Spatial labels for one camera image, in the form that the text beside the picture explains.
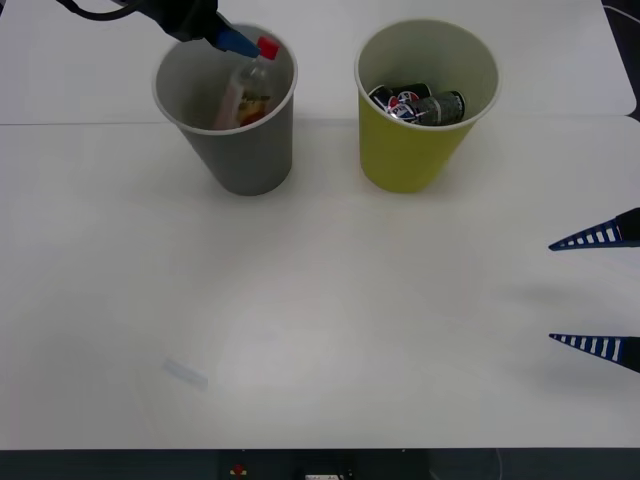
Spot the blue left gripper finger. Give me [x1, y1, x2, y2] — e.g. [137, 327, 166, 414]
[211, 25, 263, 58]

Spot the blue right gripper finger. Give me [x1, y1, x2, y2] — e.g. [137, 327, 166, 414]
[548, 333, 640, 374]
[547, 207, 640, 252]

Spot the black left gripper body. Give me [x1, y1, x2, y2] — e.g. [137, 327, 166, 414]
[147, 0, 234, 44]

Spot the clear bottle with red label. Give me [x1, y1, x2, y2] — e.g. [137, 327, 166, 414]
[213, 35, 281, 131]

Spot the grey plastic bin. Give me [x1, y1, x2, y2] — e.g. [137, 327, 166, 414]
[151, 23, 300, 197]

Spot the black can, red-white-blue print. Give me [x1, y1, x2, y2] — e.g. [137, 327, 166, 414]
[368, 82, 433, 122]

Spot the yellow-green plastic bin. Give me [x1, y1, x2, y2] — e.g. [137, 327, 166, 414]
[353, 18, 503, 195]

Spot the dark grey speckled can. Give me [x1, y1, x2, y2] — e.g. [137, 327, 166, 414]
[411, 90, 468, 127]

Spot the dark robot torso base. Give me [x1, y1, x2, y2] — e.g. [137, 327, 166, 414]
[0, 447, 640, 480]

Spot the white cable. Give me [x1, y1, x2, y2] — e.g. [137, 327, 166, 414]
[601, 3, 640, 24]

